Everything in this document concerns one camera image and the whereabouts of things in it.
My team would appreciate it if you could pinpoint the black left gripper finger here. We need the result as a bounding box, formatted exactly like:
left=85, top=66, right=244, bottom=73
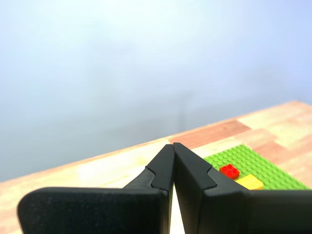
left=16, top=143, right=174, bottom=234
left=173, top=142, right=312, bottom=234

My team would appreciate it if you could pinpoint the yellow two-by-four brick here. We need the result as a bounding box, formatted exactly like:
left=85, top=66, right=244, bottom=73
left=235, top=174, right=265, bottom=191

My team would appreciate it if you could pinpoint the red two-by-two brick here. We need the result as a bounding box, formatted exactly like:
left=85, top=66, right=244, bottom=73
left=219, top=164, right=240, bottom=180

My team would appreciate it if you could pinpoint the green studded baseplate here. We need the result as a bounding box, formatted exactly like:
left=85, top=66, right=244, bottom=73
left=203, top=143, right=312, bottom=191

